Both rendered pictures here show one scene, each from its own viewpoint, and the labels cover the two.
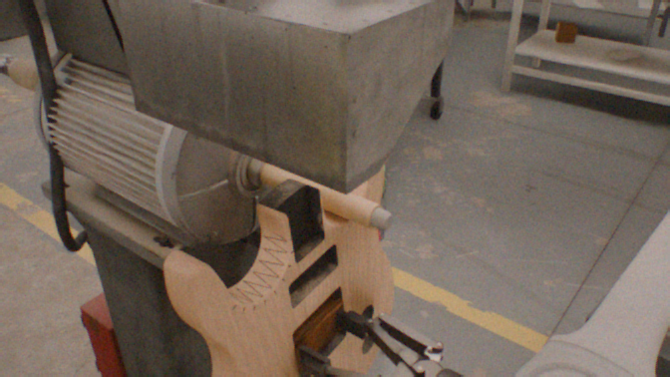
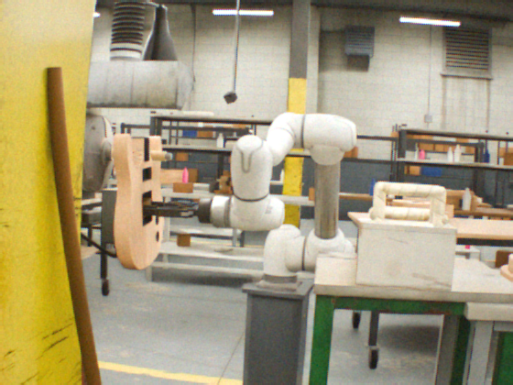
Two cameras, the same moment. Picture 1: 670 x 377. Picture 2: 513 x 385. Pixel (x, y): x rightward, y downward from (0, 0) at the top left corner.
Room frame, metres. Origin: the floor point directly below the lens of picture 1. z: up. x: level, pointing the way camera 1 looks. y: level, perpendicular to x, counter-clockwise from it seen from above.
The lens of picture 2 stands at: (-1.03, 0.59, 1.25)
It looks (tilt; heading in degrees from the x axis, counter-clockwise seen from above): 3 degrees down; 329
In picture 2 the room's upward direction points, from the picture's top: 3 degrees clockwise
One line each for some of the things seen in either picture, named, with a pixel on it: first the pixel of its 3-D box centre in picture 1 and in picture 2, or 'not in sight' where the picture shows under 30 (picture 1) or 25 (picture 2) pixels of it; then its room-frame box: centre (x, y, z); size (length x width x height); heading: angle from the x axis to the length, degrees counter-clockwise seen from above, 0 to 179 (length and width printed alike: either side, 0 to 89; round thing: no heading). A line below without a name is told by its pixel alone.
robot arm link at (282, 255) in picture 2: not in sight; (284, 248); (0.97, -0.78, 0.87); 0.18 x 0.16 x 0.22; 47
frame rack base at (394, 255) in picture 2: not in sight; (404, 252); (0.04, -0.56, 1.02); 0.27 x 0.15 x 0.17; 49
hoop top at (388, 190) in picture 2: not in sight; (410, 190); (0.00, -0.53, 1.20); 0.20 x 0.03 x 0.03; 48
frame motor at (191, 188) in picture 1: (169, 130); (54, 151); (0.85, 0.26, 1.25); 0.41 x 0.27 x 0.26; 52
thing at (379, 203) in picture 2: not in sight; (379, 205); (0.06, -0.47, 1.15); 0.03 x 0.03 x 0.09
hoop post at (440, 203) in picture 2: not in sight; (439, 209); (-0.05, -0.59, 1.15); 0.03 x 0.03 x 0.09
